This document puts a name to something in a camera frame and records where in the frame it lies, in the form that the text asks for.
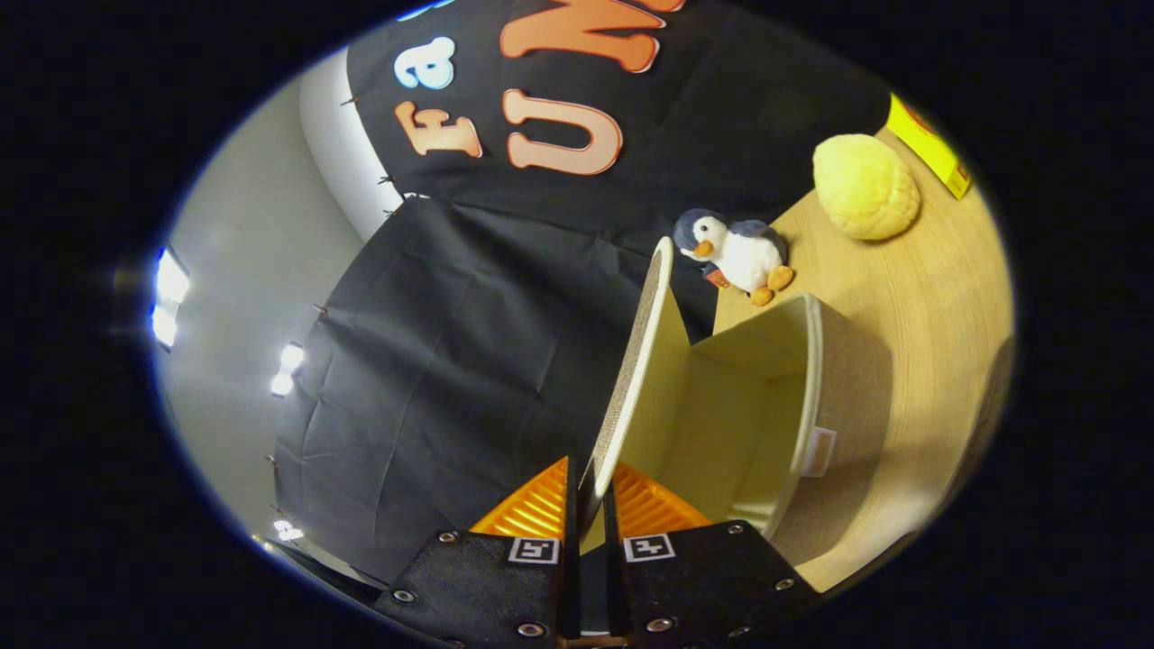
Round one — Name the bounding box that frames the yellow book red circle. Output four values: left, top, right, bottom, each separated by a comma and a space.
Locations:
885, 92, 973, 200

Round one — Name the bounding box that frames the penguin plush toy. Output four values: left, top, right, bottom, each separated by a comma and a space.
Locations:
673, 208, 796, 307

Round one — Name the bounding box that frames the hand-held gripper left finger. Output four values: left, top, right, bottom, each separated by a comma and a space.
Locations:
374, 455, 578, 649

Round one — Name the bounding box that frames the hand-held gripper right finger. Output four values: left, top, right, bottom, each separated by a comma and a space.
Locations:
602, 462, 821, 649

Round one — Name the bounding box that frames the beige fabric storage box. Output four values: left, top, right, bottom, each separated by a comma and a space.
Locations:
577, 236, 895, 569

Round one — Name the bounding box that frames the yellow round plush cushion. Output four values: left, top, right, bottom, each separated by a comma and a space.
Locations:
812, 133, 922, 242

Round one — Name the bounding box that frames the row of black clips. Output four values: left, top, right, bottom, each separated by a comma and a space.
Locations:
266, 90, 425, 519

